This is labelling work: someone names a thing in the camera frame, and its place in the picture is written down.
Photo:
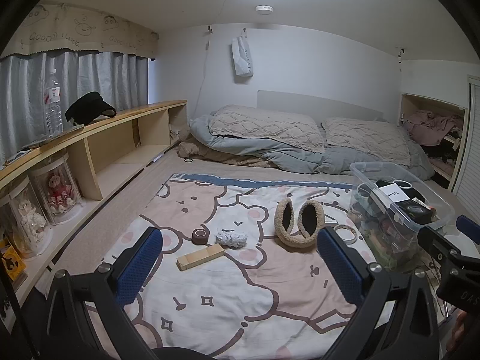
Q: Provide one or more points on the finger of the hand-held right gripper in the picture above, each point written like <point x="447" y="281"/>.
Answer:
<point x="468" y="225"/>
<point x="435" y="242"/>

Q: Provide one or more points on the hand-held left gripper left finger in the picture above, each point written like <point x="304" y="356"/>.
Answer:
<point x="138" y="266"/>

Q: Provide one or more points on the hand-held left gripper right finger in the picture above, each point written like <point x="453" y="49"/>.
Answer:
<point x="340" y="266"/>

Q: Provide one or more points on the clear plastic storage box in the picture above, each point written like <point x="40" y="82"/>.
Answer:
<point x="438" y="202"/>

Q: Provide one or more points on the beige fluffy earmuffs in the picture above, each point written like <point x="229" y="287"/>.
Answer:
<point x="287" y="238"/>

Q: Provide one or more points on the wooden block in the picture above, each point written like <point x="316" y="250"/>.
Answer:
<point x="200" y="257"/>

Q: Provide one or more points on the brown tape roll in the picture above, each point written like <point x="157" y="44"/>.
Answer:
<point x="200" y="237"/>

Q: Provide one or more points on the white knit cloth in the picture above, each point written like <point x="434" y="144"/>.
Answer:
<point x="230" y="240"/>

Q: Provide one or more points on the person's right hand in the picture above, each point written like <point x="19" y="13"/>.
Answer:
<point x="458" y="330"/>

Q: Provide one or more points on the black charger box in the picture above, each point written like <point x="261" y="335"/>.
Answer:
<point x="412" y="213"/>

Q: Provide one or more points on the black cloth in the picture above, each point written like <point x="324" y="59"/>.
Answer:
<point x="414" y="194"/>

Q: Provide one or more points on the white printed box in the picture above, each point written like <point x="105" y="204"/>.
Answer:
<point x="392" y="193"/>

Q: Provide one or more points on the white shutter door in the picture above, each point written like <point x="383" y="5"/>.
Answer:
<point x="472" y="150"/>

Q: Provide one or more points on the dark clothes pile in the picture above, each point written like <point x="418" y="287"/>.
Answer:
<point x="442" y="153"/>

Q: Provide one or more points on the bear printed blanket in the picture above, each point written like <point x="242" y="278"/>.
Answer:
<point x="210" y="300"/>

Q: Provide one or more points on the pink clothes pile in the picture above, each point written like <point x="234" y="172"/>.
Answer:
<point x="431" y="123"/>

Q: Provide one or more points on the display case with red doll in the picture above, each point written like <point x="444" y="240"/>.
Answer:
<point x="56" y="191"/>

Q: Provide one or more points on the display case with white doll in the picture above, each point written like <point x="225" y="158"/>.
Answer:
<point x="28" y="217"/>

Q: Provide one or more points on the grey duvet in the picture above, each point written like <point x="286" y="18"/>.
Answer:
<point x="292" y="153"/>

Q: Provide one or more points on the beige textured pillow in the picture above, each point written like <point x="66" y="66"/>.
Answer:
<point x="363" y="138"/>
<point x="262" y="123"/>

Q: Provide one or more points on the yellow box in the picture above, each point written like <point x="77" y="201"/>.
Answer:
<point x="11" y="264"/>

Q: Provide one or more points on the beige fluffy blanket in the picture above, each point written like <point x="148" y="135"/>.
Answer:
<point x="191" y="150"/>

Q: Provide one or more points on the wooden shelf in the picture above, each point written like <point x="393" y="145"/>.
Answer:
<point x="112" y="135"/>

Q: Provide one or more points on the grey headboard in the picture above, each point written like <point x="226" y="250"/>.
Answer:
<point x="318" y="101"/>

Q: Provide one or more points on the black visor cap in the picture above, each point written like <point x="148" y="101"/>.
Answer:
<point x="88" y="107"/>

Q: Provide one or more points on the clear water bottle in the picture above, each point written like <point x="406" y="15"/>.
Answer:
<point x="53" y="112"/>

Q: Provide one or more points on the grey curtain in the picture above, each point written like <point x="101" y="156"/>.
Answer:
<point x="97" y="78"/>

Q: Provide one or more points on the white hanging bag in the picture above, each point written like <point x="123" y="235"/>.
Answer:
<point x="240" y="60"/>

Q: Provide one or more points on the beige printed valance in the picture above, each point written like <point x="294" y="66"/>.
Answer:
<point x="75" y="26"/>

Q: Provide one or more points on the white smoke detector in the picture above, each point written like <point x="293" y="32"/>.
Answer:
<point x="264" y="9"/>

